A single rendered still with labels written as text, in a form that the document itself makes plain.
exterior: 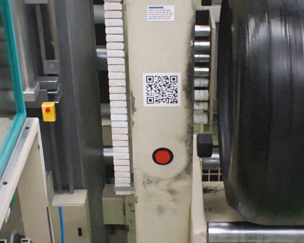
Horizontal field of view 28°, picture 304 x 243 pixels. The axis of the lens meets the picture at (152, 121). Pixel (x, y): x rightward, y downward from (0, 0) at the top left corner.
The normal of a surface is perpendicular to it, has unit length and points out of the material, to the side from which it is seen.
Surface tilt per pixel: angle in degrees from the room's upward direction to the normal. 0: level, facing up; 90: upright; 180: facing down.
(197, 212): 0
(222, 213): 0
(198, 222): 0
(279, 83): 63
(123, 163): 90
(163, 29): 90
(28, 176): 90
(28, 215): 90
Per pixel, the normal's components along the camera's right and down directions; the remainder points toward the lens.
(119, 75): -0.03, 0.50
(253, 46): -0.69, -0.16
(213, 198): -0.02, -0.87
